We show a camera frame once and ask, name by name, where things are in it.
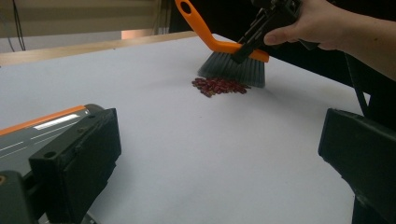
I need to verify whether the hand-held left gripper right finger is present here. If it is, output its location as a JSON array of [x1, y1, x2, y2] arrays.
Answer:
[[318, 107, 396, 224]]

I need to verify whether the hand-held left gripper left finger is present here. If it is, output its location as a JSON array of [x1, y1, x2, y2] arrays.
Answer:
[[28, 106, 122, 224]]

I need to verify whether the orange brush with grey bristles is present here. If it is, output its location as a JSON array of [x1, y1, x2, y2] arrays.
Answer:
[[174, 0, 271, 89]]

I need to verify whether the scatter of red beans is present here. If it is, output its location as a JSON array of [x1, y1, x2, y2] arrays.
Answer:
[[191, 77, 252, 99]]

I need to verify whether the grey dustpan with orange edge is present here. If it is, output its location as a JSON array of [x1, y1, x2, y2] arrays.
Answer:
[[0, 104, 106, 179]]

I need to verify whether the white board sheet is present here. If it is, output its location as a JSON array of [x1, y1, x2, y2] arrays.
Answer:
[[0, 33, 372, 224]]

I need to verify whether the beige cabinet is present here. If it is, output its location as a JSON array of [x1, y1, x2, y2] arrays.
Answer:
[[0, 0, 164, 40]]

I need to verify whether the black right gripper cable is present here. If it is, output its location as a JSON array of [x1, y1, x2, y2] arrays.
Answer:
[[343, 52, 372, 117]]

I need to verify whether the bundle of dark floor cables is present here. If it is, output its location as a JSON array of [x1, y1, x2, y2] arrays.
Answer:
[[7, 0, 27, 52]]

